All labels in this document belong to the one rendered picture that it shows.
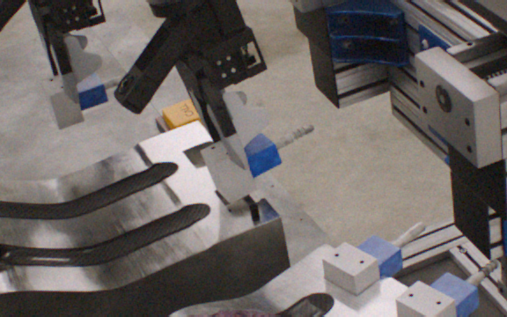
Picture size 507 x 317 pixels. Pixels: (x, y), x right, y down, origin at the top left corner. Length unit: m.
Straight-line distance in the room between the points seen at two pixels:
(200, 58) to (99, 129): 0.51
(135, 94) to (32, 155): 0.50
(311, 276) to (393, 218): 1.50
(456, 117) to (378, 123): 1.81
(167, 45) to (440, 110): 0.33
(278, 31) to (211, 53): 2.46
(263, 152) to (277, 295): 0.17
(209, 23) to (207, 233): 0.24
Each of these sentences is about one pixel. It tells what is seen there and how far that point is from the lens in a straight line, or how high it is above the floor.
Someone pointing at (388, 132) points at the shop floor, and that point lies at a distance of 3.03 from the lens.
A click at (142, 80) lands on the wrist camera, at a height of 1.07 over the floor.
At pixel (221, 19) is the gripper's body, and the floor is 1.11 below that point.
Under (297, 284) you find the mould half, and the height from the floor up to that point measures 0.85.
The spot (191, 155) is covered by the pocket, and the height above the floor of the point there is 0.88.
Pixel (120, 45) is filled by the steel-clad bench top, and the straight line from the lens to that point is 1.92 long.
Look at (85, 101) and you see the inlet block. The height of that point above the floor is 0.93.
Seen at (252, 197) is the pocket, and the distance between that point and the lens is 1.32.
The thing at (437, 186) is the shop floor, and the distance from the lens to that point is 2.80.
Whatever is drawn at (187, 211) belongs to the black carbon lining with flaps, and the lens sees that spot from 1.30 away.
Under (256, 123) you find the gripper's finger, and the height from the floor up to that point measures 0.99.
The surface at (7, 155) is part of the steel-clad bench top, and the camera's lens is 1.69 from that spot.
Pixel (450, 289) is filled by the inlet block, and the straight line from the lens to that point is 1.16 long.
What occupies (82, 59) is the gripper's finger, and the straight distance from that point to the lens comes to 1.45.
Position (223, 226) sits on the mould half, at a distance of 1.26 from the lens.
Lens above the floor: 1.62
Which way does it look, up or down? 33 degrees down
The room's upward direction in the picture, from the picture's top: 12 degrees counter-clockwise
